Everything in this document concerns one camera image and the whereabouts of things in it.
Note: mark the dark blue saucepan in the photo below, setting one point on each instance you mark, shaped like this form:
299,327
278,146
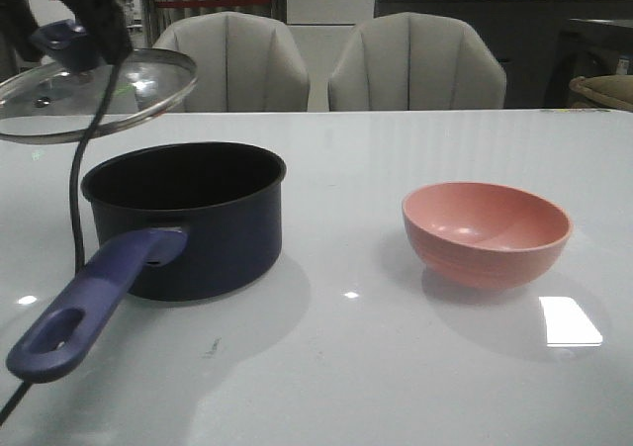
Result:
175,223

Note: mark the right grey upholstered chair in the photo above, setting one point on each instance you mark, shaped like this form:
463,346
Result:
415,62

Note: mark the grey upholstered chair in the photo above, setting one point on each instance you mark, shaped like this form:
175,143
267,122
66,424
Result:
415,62
245,63

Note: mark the dark counter with white top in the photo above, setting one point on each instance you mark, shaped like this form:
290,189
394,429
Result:
521,34

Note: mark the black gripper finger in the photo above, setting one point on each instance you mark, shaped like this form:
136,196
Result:
17,25
104,21

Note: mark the left grey upholstered chair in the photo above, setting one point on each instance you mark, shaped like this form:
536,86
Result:
245,63

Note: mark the glass lid with blue knob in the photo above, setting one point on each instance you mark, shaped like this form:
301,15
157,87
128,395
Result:
55,102

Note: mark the white cabinet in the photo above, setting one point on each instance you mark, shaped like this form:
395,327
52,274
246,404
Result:
321,28

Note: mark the red barrier belt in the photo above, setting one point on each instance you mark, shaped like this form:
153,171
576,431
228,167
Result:
189,4

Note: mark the beige sofa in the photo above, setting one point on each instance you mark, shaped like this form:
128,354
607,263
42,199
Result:
606,91

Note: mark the pink plastic bowl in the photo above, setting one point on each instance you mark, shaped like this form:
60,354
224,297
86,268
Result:
484,236

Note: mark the dark side table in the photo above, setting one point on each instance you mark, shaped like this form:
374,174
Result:
587,48

